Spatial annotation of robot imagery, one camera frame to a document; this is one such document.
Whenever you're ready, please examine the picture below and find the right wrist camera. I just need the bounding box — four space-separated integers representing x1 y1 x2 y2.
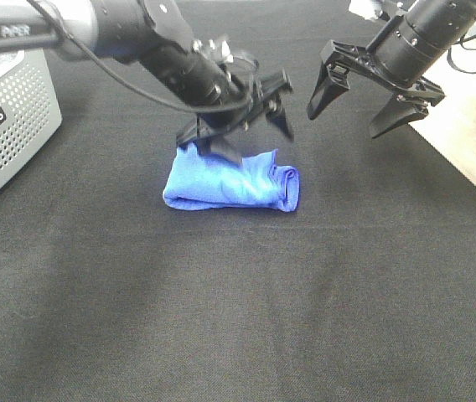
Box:
348 0 391 21

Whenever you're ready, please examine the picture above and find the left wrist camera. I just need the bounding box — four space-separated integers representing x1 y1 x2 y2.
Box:
192 35 259 73

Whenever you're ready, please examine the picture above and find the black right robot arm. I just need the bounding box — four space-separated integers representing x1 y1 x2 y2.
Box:
307 1 476 137

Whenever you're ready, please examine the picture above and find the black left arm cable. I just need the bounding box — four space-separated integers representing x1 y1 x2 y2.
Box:
26 0 264 114

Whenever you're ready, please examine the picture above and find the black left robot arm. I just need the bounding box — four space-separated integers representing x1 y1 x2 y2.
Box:
0 1 293 164

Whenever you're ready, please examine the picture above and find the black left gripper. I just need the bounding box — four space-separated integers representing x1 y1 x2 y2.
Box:
176 70 294 166

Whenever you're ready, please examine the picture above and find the grey perforated plastic basket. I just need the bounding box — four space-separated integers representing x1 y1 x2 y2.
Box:
0 49 62 189

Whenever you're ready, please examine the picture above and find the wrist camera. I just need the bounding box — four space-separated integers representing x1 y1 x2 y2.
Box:
348 0 391 21
192 35 259 73

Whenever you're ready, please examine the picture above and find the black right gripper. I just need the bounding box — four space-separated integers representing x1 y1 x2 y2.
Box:
306 40 445 138

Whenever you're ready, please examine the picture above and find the blue microfiber towel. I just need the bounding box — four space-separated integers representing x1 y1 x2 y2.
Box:
163 144 300 212

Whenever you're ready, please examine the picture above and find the black table cloth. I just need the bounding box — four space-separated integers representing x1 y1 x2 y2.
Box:
0 1 476 401

